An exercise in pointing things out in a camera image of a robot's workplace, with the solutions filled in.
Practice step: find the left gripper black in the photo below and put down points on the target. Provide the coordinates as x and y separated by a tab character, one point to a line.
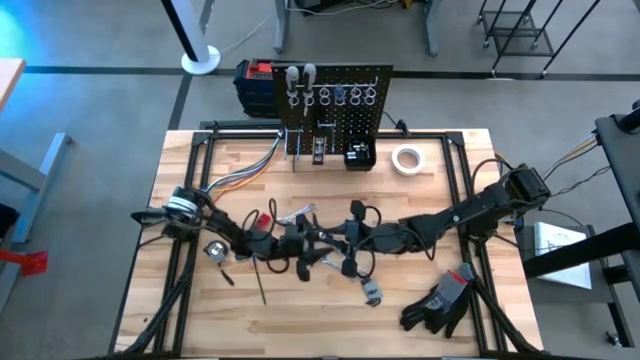
292	242

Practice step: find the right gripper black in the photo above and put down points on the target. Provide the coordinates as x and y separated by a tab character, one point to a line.
352	240

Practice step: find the chrome socket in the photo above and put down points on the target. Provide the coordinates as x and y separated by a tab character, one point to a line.
362	150
352	156

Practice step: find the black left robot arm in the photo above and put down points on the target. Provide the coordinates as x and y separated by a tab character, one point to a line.
225	227

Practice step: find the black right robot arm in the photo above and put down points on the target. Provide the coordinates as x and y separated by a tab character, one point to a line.
465	215

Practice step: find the hex key set grey holder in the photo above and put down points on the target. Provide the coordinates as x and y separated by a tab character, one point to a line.
372	291

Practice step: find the black plastic pegboard bin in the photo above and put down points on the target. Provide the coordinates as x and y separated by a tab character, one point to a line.
360	166

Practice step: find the white masking tape roll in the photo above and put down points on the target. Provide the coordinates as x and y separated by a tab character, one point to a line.
395	160

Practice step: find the round black silver tape measure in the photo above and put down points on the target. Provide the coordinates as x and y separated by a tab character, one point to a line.
217	250

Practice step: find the double-prong metal pegboard hook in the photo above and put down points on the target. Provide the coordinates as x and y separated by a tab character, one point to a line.
287	145
330	123

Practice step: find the grey black work glove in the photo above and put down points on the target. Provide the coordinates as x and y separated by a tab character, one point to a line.
415	315
452	292

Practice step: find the black metal pegboard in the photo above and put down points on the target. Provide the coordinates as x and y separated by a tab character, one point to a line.
360	115

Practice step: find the red black toolbox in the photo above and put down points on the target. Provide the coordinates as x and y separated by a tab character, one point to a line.
250	95

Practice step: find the grey desk leg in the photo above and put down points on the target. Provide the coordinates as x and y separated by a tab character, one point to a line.
432	30
282	30

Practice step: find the white booklet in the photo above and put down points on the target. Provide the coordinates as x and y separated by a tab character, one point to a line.
560	260

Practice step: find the red floor object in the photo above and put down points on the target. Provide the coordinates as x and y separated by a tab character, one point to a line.
30	261

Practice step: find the black equipment stand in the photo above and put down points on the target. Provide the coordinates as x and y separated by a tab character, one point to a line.
620	165

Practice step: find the wooden tabletop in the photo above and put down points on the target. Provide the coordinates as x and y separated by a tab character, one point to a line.
10	80

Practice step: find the black aluminium table frame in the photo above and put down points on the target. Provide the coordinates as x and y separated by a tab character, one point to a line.
235	135

